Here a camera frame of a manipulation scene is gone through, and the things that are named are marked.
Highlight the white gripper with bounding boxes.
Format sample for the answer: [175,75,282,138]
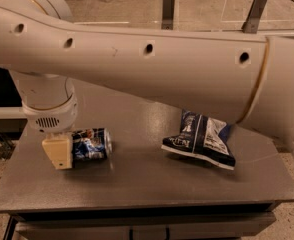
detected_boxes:
[22,94,78,170]

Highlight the blue pepsi can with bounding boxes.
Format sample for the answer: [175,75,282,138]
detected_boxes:
[72,128,112,161]

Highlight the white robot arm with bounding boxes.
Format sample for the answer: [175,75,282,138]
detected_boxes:
[0,0,294,155]

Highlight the blue white chip bag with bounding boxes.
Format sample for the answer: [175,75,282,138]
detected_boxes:
[161,110,236,170]

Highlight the grey table cabinet base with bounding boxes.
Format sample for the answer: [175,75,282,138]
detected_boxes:
[3,203,276,240]

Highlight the middle metal bracket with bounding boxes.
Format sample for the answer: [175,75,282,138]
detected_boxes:
[161,0,175,30]

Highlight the metal bracket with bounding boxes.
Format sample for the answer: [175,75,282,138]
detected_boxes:
[242,0,268,34]
[161,0,175,30]

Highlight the right metal bracket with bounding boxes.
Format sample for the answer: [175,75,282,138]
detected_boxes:
[242,0,268,34]

